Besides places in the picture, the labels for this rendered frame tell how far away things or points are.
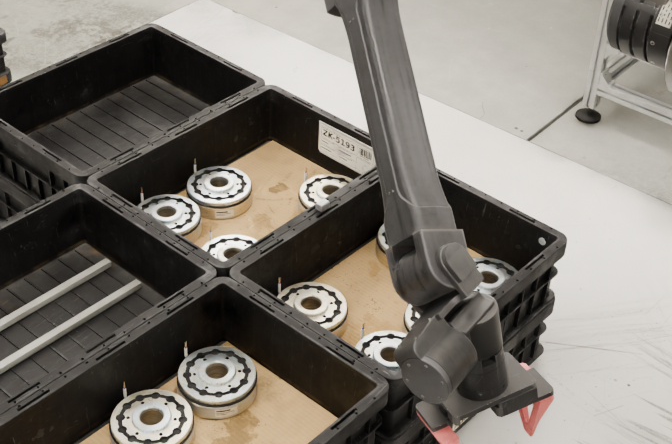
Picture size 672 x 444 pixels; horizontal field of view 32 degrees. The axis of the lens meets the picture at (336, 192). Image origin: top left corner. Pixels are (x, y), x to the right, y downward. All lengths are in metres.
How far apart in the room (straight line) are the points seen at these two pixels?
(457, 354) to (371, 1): 0.40
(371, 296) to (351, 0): 0.53
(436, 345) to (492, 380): 0.10
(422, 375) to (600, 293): 0.82
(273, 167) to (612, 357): 0.62
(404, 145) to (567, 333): 0.71
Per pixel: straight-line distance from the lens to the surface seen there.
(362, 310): 1.67
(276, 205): 1.85
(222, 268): 1.58
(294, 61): 2.49
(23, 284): 1.74
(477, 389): 1.27
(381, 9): 1.31
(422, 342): 1.18
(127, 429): 1.47
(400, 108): 1.26
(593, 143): 3.63
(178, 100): 2.12
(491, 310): 1.23
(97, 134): 2.04
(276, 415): 1.52
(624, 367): 1.84
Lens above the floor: 1.95
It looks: 36 degrees down
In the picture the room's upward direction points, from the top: 3 degrees clockwise
